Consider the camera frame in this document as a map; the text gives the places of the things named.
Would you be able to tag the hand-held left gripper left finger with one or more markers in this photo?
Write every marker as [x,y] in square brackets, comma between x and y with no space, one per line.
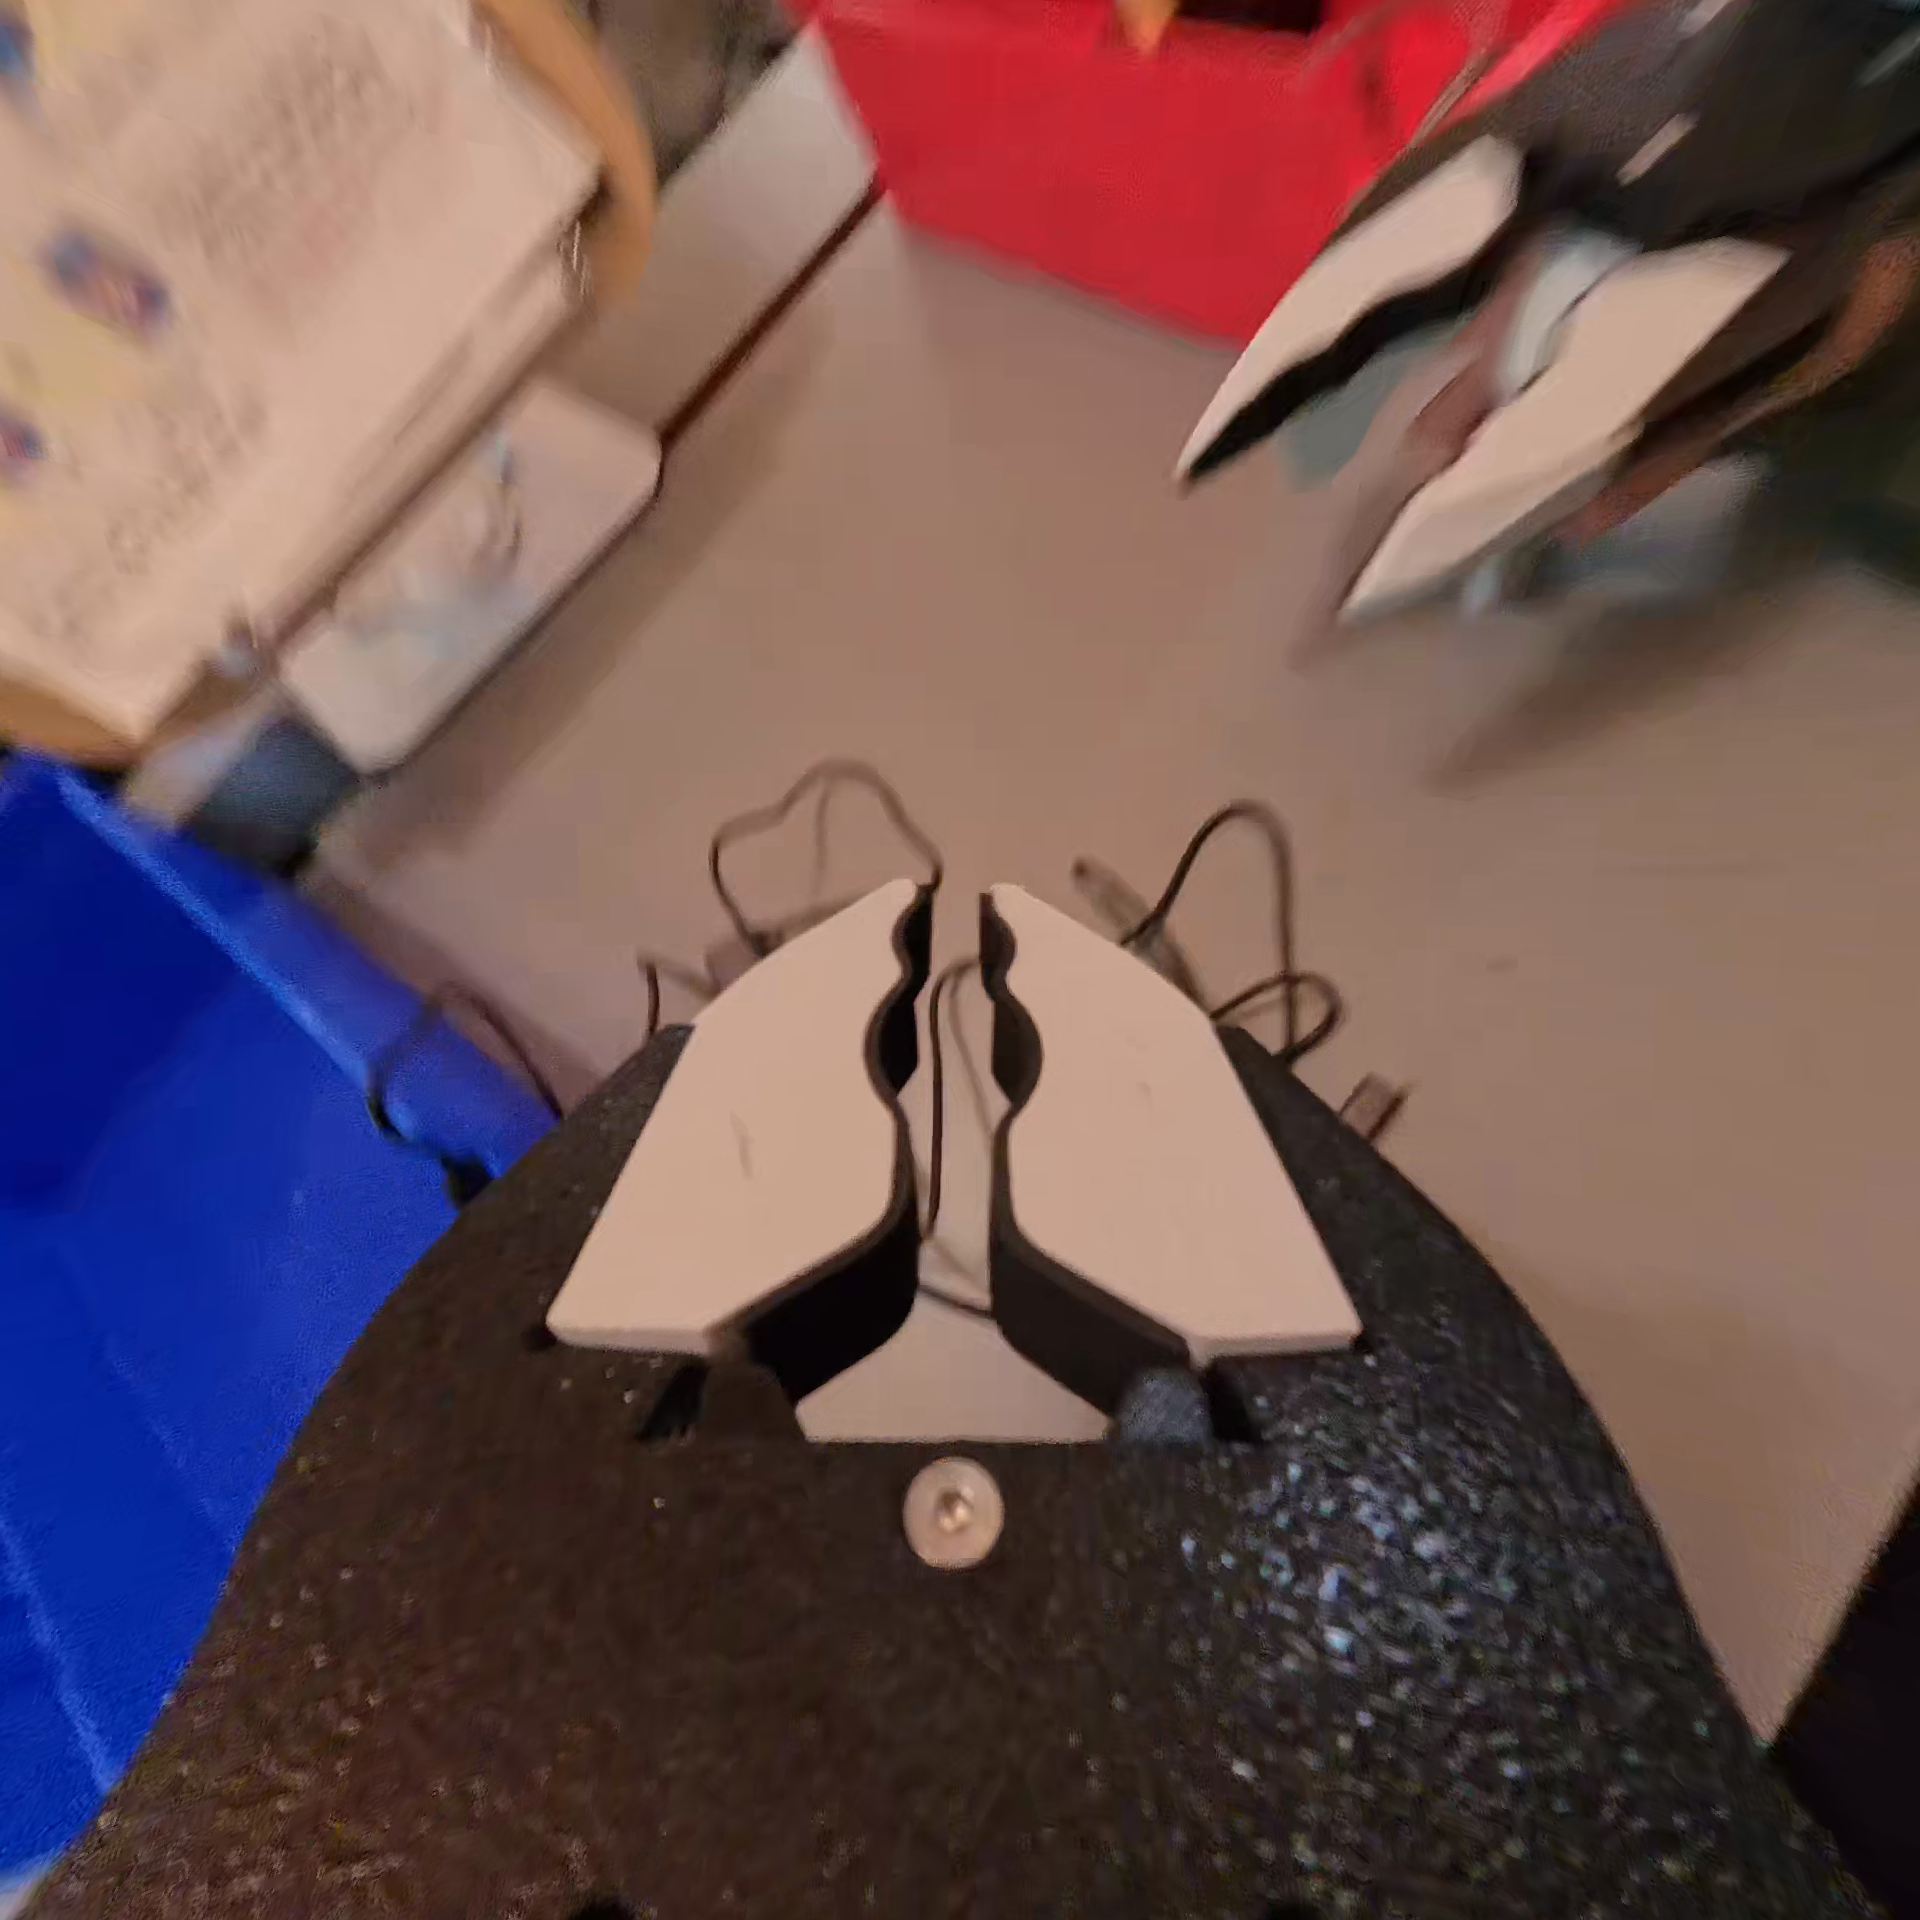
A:
[750,1170]

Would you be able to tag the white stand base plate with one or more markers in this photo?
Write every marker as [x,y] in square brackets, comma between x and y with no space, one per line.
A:
[494,570]

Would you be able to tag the blue plastic bin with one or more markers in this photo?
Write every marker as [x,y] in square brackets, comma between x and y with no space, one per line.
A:
[150,1276]

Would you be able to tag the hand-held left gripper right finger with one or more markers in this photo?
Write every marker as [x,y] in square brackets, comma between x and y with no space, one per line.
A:
[1156,1185]

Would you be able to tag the red plastic bin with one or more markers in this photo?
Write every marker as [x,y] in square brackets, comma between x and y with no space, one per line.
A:
[1079,149]

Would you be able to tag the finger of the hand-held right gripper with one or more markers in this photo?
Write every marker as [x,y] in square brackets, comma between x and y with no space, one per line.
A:
[1559,420]
[1381,254]

